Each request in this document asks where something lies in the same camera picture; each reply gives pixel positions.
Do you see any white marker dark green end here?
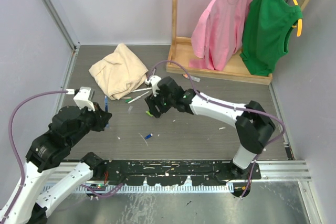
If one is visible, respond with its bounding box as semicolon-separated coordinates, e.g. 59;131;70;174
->
132;88;152;92

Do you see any green tank top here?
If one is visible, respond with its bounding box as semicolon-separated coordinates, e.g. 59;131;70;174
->
240;0;303;77

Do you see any beige cloth bag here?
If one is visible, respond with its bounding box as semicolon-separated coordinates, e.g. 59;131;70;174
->
89;44;148;100

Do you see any pink t-shirt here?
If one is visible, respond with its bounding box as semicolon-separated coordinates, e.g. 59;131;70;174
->
188;0;252;71

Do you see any wooden clothes rack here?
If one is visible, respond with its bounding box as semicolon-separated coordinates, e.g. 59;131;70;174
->
166;0;310;85

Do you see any grey highlighter orange tip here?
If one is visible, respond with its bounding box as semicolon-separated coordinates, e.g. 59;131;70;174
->
183;74;201;82

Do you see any aluminium frame rail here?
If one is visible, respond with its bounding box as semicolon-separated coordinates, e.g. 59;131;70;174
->
25;0;81;51

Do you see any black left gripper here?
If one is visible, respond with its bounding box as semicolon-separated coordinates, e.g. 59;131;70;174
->
68;100;112;146

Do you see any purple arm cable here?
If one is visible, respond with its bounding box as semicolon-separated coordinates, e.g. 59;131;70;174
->
147;61;287;198
0;90;77;219

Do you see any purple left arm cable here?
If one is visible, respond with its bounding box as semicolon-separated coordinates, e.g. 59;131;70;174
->
0;90;77;219

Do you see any blue transparent gel pen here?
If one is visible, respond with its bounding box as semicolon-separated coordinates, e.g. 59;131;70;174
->
104;95;109;128

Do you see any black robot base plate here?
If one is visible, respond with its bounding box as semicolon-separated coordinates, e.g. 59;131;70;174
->
92;160;261;186

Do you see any small blue pen cap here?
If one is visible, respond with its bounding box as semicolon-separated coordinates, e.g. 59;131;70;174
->
144;134;153;140

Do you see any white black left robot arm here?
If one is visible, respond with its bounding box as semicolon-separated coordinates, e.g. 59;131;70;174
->
1;103;112;223

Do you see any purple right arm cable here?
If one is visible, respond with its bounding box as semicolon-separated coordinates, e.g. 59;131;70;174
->
147;61;287;198

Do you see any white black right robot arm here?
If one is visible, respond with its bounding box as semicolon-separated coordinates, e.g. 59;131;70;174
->
145;76;275;179

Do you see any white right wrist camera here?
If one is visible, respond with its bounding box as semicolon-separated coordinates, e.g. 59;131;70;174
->
145;75;162;97

